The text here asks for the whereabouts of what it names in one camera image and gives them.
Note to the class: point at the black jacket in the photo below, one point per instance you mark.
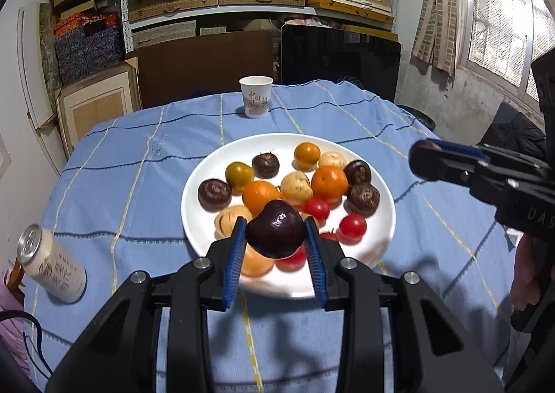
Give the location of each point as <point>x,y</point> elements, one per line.
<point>511,128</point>

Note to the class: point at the wooden chair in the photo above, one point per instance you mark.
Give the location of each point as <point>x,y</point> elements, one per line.
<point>15,273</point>

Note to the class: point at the cardboard box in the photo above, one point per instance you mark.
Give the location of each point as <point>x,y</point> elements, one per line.
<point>95,107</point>

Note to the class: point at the blue striped tablecloth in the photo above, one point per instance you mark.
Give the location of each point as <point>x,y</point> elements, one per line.
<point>143,185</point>

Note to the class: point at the yellow orange persimmon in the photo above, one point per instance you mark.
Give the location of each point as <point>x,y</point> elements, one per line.
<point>307,154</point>

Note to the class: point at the black round stool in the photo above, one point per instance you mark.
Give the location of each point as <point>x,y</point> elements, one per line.
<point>418,117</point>

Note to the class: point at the person's right hand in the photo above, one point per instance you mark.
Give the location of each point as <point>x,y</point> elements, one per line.
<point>522,276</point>

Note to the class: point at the stack of blue patterned boxes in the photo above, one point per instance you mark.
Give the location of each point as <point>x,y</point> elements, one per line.
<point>89,50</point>

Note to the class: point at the brown board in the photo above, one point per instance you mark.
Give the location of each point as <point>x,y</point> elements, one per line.
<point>199,68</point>

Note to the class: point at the large orange with stem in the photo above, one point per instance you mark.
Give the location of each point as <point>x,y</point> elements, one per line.
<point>260,195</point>

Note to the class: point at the white round plate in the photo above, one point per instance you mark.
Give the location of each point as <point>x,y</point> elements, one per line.
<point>373,245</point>

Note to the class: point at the hanging woven mat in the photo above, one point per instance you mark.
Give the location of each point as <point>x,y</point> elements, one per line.
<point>435,7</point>

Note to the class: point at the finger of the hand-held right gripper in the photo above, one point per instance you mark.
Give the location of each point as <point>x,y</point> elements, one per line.
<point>453,171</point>
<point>464,151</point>

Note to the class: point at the dark cloth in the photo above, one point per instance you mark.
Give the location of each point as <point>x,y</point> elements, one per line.
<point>546,89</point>

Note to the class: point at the window with white frame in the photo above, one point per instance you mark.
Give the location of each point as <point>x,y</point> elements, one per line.
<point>4,154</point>

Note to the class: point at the greenish yellow orange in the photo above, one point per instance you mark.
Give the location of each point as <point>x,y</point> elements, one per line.
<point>239,174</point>

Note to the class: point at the green patterned board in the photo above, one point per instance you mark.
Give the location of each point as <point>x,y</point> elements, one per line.
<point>48,46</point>

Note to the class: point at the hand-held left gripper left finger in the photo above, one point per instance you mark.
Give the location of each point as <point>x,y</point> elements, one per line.
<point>234,265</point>

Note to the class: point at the pink garment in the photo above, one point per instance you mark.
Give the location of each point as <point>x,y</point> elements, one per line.
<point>11,323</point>

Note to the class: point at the pale cream fruit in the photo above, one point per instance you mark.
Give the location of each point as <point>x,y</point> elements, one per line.
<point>333,159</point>

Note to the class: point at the black flat screen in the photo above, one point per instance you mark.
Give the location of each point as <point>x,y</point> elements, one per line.
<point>338,59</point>

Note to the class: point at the white leaning board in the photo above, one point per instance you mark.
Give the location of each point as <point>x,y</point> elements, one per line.
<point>32,94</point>

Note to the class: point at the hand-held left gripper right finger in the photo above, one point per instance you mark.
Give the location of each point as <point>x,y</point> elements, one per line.
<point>315,265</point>

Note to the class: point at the pale striped fruit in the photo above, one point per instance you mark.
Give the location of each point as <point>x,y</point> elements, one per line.
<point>230,219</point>

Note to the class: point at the white paper cup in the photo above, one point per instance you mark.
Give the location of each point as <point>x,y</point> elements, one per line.
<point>256,98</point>

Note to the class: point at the round orange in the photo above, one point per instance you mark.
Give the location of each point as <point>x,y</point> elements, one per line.
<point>329,184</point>

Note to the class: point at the dark purple plum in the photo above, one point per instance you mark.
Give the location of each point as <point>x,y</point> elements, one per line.
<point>275,228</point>

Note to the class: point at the pale peach fruit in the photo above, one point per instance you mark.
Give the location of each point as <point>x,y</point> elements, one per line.
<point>296,188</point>

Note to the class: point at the pale orange apple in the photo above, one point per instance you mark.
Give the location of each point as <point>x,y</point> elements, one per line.
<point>256,265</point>

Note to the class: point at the white drink can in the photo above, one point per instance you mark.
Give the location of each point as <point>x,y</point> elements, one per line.
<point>52,265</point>

